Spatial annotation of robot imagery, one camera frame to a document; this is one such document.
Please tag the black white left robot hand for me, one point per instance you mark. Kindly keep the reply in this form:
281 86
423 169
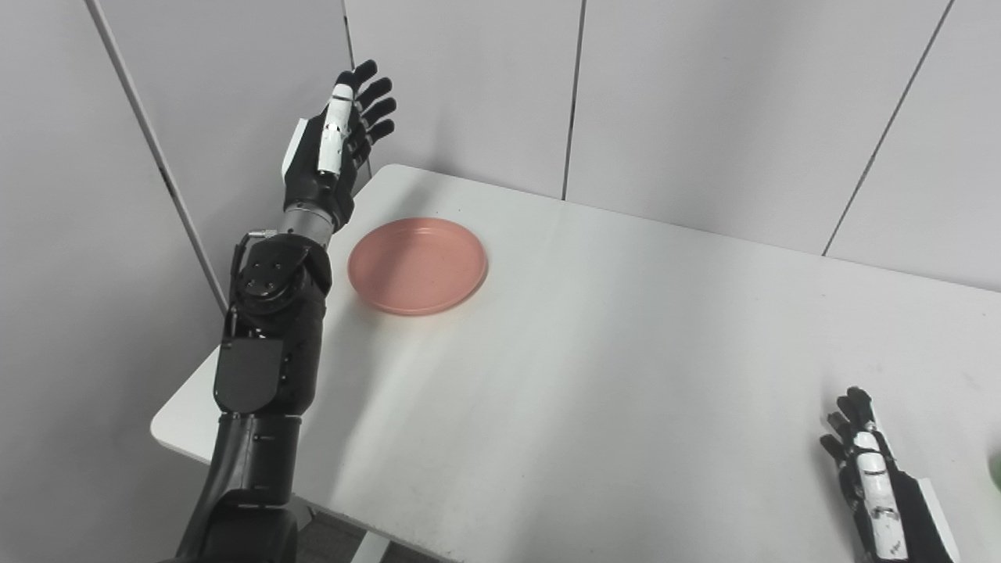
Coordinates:
313 184

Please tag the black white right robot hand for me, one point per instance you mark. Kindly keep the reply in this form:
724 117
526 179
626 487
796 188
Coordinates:
911 516

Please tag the green white cabbage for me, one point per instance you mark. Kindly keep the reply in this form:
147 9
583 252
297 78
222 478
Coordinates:
995 474

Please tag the pink plate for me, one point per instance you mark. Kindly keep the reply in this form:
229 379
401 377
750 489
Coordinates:
418 266

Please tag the white table leg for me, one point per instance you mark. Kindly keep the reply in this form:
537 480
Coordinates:
371 550

